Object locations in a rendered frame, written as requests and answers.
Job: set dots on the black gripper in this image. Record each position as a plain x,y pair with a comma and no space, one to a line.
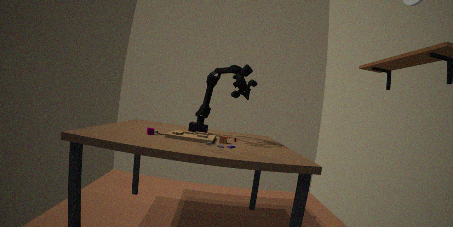
244,89

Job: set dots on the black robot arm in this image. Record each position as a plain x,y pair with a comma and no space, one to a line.
212,80

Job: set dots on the tan puzzle board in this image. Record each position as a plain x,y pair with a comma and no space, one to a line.
201,137

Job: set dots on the orange-brown cube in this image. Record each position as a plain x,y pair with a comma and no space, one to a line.
223,139

